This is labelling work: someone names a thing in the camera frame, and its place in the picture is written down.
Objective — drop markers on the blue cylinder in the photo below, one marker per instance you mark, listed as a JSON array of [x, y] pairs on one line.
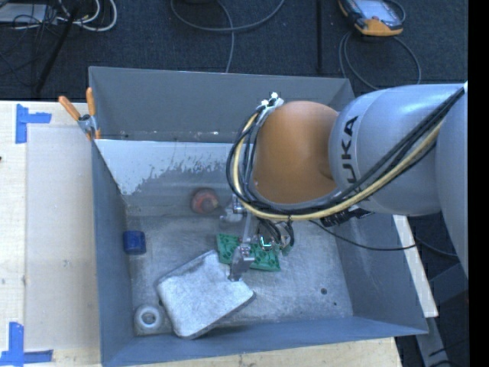
[[133, 242]]

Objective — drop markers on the grey metal bin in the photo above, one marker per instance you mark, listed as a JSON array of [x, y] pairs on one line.
[[305, 293]]

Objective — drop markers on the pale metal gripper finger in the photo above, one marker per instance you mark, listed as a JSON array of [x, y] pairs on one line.
[[234, 212], [240, 264]]

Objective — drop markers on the green patterned flat card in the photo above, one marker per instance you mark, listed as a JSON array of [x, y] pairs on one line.
[[227, 247]]

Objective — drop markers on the red-orange round toy fruit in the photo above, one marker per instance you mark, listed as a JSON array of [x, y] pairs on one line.
[[204, 201]]

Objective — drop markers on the white flat sponge pad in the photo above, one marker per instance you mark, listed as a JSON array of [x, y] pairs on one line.
[[202, 296]]

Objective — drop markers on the pale wood flat board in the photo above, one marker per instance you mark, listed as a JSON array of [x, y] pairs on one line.
[[57, 224]]

